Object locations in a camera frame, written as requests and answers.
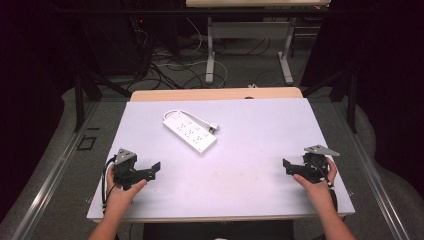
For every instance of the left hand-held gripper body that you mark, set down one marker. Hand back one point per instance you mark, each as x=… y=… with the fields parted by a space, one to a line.
x=125 y=166

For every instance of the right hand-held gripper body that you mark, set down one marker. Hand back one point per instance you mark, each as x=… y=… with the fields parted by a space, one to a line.
x=316 y=163

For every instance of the person's right hand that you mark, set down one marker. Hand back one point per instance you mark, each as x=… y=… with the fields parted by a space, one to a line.
x=316 y=190

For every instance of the person's left hand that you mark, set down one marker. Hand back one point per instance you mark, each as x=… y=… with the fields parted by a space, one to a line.
x=121 y=198

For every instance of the white power strip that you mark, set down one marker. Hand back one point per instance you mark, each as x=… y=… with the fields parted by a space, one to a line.
x=190 y=133

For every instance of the white table cover board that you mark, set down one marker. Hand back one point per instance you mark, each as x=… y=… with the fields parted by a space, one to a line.
x=233 y=173

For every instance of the black metal stand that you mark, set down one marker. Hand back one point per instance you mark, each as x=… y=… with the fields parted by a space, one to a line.
x=351 y=96
x=80 y=96

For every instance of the wooden table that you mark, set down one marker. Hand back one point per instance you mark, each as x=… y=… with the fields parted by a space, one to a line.
x=200 y=94

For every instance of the black computer tower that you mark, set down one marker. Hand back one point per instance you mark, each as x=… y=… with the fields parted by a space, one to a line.
x=113 y=43

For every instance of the desk with white legs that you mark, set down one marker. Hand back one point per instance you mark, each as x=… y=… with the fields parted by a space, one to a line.
x=250 y=30

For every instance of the black horizontal bar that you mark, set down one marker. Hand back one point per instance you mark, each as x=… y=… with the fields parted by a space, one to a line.
x=200 y=12

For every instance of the metal floor rail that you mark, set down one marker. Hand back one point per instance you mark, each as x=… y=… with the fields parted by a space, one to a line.
x=373 y=180
x=50 y=180

